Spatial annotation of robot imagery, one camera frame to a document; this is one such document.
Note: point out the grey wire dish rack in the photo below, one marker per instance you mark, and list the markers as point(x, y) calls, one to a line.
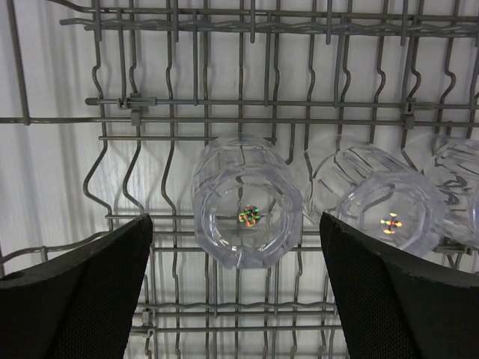
point(105, 105)

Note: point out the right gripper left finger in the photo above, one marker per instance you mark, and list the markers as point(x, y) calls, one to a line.
point(80, 304)

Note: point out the clear glass cup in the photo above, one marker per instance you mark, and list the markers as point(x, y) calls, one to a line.
point(451, 164)
point(247, 208)
point(368, 189)

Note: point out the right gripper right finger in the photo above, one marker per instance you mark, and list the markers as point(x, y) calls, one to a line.
point(393, 304)

